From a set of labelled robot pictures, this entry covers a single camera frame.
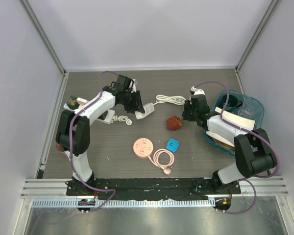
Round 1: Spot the white plug adapter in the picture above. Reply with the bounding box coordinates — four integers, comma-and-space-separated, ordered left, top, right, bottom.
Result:
76, 97, 89, 105

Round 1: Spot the pink coiled power cord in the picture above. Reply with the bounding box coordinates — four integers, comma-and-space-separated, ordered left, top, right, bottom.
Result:
148, 149, 175, 176

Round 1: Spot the white paper sheet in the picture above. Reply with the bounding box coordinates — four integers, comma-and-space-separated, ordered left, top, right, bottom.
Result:
206, 107, 255, 147

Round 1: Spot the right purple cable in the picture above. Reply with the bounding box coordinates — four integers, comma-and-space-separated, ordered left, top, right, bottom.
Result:
195, 81, 282, 215

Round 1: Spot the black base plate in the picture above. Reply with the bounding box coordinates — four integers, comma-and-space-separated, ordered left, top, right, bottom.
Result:
66, 176, 242, 201

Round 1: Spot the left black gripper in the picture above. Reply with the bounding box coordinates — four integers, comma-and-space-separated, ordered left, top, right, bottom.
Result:
122, 91, 145, 115

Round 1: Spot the teal plastic bin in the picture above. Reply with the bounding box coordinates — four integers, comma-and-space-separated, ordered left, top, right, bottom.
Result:
202, 90, 265, 155

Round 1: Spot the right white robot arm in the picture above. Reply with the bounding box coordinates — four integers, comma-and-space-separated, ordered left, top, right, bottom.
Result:
182, 94, 279, 193

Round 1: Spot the dark green cup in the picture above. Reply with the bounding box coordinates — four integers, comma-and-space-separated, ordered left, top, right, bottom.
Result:
225, 94, 243, 112

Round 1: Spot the long white power strip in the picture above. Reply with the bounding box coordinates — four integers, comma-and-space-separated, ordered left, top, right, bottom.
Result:
63, 104, 115, 124

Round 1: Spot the round pink power socket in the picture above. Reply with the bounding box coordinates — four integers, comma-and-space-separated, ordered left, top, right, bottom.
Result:
133, 138, 153, 159

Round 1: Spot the short white power strip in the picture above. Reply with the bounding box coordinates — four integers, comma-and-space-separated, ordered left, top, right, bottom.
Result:
135, 103, 155, 119

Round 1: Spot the red cube plug adapter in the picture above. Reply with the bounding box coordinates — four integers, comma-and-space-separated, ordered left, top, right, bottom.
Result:
166, 116, 182, 131

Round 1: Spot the slotted cable duct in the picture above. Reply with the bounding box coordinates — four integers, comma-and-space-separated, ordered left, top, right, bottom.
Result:
32, 198, 215, 208

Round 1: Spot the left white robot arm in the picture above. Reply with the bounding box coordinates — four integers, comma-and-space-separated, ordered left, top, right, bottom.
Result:
55, 74, 145, 195

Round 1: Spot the white long strip cord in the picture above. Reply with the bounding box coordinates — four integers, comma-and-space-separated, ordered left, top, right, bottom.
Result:
111, 114, 133, 126

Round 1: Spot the white coiled strip cord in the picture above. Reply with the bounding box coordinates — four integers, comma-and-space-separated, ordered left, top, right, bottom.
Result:
153, 94, 187, 106

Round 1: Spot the pink translucent cup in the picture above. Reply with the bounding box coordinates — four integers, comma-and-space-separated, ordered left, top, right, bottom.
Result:
56, 143, 65, 152

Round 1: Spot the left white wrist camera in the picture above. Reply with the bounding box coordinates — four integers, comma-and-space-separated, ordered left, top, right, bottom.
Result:
130, 79, 137, 93

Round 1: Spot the blue plug adapter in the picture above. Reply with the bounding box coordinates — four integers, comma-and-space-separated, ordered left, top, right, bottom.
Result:
166, 138, 180, 153

